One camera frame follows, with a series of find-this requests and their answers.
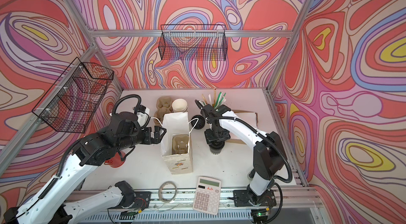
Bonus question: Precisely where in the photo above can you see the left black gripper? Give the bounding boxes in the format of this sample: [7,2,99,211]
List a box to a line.
[117,125,169,153]

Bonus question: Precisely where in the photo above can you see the black white paper coffee cup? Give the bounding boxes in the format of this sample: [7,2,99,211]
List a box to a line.
[209,145,224,155]

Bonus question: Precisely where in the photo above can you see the single pulp cup carrier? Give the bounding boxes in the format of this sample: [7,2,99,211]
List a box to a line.
[172,134,190,155]

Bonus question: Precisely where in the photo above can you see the white paper takeout bag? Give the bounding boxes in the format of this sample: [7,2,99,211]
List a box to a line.
[160,112,195,175]

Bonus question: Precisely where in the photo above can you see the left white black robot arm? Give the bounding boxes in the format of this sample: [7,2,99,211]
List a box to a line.
[4,112,167,224]

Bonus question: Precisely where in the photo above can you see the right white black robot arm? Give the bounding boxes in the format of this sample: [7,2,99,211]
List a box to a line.
[195,100,293,206]

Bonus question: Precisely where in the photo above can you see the stack of paper coffee cups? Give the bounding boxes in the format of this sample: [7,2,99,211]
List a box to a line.
[172,98,188,113]

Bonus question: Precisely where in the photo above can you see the stack of black cup lids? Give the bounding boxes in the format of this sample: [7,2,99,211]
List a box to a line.
[190,115,206,130]

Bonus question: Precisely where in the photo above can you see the cup of coloured pencils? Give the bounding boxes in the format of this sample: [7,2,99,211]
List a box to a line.
[104,151,126,168]

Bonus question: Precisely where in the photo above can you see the bundle of wrapped straws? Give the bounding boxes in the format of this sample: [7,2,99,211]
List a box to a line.
[199,88,227,108]

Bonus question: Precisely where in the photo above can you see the white paper napkins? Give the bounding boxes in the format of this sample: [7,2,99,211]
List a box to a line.
[235,112,258,128]

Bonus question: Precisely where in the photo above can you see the brown napkin holder box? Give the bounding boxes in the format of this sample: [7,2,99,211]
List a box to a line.
[227,111,258,145]

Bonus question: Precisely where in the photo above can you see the silver black stapler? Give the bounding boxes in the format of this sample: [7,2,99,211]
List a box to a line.
[247,169,256,180]

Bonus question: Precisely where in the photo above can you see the white desk calculator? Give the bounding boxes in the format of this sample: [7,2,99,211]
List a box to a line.
[192,176,222,216]

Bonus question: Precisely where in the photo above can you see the black wire basket left wall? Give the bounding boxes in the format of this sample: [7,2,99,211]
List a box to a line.
[32,58,114,133]

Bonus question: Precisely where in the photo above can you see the black wire basket wall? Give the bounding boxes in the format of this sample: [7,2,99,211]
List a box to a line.
[32,58,114,133]
[158,24,228,61]

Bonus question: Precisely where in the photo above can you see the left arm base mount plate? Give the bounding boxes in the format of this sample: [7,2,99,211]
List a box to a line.
[110,191,152,210]

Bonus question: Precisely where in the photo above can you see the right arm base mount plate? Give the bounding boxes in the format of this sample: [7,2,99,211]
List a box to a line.
[230,189,277,208]

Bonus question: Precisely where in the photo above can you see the black wire basket back wall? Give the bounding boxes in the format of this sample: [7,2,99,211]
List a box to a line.
[158,24,228,61]

